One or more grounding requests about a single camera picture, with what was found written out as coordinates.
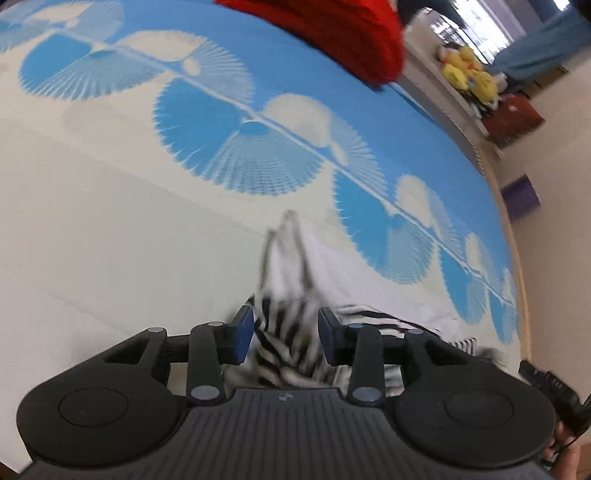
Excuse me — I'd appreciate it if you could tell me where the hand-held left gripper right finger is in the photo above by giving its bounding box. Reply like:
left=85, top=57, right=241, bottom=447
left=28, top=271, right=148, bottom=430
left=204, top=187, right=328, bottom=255
left=318, top=306, right=468, bottom=403

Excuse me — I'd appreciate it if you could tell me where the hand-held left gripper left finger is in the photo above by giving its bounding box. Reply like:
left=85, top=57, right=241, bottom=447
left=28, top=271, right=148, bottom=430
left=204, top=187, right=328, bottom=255
left=104, top=306, right=256, bottom=403

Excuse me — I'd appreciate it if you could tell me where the black and white striped garment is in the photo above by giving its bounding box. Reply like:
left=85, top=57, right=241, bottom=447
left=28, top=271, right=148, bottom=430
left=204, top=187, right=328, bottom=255
left=245, top=210, right=506, bottom=398

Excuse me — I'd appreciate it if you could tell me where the person's right hand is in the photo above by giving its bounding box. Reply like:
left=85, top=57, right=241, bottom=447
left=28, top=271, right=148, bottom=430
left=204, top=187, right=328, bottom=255
left=541, top=421, right=581, bottom=480

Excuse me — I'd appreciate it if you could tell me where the blue and white fan-print blanket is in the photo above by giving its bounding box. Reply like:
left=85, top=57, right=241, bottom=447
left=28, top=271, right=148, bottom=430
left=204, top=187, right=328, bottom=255
left=0, top=0, right=525, bottom=472

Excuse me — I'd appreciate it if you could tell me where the purple block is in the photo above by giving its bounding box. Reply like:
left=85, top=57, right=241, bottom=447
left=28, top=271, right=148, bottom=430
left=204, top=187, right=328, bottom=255
left=501, top=174, right=542, bottom=216

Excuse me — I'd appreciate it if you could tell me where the dark red patterned bag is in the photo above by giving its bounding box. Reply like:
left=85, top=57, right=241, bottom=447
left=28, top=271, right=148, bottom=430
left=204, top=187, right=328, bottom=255
left=482, top=92, right=546, bottom=148

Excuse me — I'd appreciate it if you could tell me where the yellow plush toy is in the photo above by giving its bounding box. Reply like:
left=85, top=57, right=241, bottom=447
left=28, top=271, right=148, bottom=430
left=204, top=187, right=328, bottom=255
left=465, top=71, right=500, bottom=105
left=436, top=46, right=485, bottom=89

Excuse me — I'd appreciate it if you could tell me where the red knitted cloth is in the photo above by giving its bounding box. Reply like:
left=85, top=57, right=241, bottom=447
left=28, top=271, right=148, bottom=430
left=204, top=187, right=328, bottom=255
left=215, top=0, right=408, bottom=86

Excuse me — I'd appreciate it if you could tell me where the blue curtain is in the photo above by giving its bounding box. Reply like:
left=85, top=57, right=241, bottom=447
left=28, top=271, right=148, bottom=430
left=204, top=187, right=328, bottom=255
left=492, top=7, right=591, bottom=85

